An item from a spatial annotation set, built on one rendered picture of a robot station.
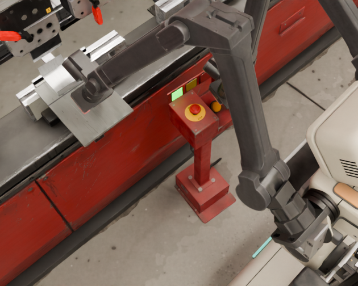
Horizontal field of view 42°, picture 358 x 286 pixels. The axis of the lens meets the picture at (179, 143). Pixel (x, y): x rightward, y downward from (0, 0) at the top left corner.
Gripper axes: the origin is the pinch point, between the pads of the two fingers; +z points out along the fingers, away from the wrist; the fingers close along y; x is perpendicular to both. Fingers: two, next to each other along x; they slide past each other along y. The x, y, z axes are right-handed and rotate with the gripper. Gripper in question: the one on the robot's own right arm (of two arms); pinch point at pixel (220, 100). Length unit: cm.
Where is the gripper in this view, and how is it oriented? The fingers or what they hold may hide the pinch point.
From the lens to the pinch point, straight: 166.5
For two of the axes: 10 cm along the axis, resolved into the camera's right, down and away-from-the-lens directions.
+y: -5.8, -8.0, 1.4
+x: -8.0, 5.4, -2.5
